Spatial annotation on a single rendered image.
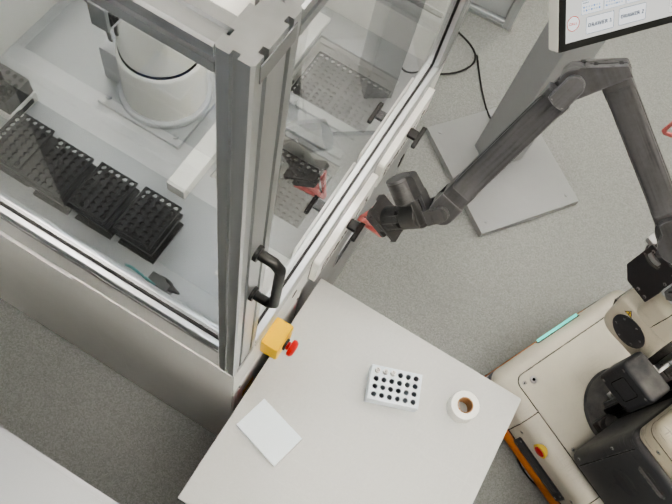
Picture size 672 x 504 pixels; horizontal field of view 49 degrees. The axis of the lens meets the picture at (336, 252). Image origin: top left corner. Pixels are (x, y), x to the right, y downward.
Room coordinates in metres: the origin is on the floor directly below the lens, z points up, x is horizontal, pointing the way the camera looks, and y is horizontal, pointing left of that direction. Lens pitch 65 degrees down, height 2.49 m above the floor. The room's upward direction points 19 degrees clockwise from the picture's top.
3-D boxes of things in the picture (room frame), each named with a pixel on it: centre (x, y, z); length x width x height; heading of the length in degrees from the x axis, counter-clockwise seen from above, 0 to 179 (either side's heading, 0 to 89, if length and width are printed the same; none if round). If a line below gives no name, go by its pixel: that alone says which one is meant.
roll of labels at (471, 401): (0.52, -0.41, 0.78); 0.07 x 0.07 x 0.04
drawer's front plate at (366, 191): (0.82, 0.00, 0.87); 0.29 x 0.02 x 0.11; 168
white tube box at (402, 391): (0.51, -0.24, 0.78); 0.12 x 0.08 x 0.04; 97
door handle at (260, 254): (0.40, 0.08, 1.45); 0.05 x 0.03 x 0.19; 78
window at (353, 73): (0.87, 0.02, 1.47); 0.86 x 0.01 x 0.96; 168
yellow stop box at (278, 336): (0.49, 0.06, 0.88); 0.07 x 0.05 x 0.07; 168
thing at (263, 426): (0.31, 0.01, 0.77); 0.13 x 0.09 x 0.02; 63
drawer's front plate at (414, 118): (1.13, -0.06, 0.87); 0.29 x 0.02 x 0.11; 168
